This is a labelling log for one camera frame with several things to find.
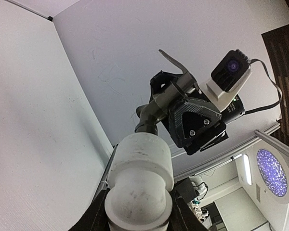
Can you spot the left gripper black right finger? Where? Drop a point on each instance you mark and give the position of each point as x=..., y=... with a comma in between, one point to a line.
x=182, y=218

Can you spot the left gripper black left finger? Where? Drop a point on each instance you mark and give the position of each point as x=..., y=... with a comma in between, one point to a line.
x=95, y=217

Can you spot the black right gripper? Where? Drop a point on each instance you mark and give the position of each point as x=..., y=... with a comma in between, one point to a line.
x=195, y=124

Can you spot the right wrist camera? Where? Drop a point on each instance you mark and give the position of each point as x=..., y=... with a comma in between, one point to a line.
x=227, y=79

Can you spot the round ceiling light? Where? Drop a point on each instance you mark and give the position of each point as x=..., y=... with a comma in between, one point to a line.
x=272, y=166

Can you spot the white PVC elbow fitting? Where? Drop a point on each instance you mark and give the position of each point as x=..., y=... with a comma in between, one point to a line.
x=140, y=181

